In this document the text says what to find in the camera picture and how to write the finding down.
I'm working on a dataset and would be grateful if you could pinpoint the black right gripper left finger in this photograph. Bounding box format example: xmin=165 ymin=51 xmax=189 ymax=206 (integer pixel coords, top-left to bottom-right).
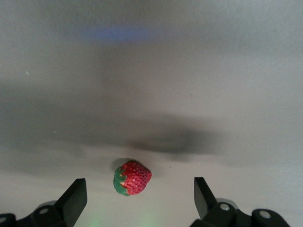
xmin=16 ymin=179 xmax=88 ymax=227

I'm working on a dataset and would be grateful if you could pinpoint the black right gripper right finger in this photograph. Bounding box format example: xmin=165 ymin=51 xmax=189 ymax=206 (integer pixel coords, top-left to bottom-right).
xmin=190 ymin=177 xmax=255 ymax=227

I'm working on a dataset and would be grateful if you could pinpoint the red strawberry green calyx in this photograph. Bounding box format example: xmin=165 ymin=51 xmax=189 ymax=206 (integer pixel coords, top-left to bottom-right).
xmin=113 ymin=160 xmax=152 ymax=197

